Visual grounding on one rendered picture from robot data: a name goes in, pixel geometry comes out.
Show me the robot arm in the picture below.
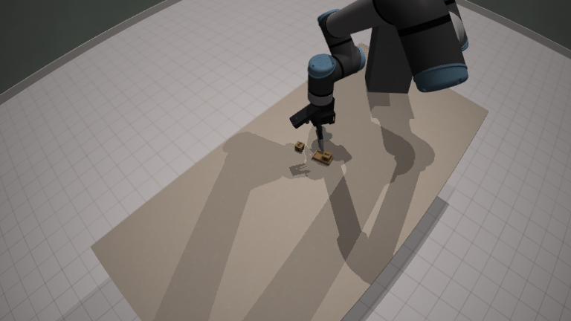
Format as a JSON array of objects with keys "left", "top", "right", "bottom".
[{"left": 290, "top": 0, "right": 468, "bottom": 129}]

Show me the tan wooden cube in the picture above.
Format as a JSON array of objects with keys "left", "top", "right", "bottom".
[
  {"left": 294, "top": 141, "right": 305, "bottom": 153},
  {"left": 322, "top": 151, "right": 332, "bottom": 162}
]

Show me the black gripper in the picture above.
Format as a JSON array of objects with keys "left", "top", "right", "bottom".
[{"left": 306, "top": 98, "right": 335, "bottom": 152}]

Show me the tan rectangular tray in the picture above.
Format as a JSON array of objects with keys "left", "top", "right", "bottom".
[{"left": 312, "top": 150, "right": 333, "bottom": 166}]

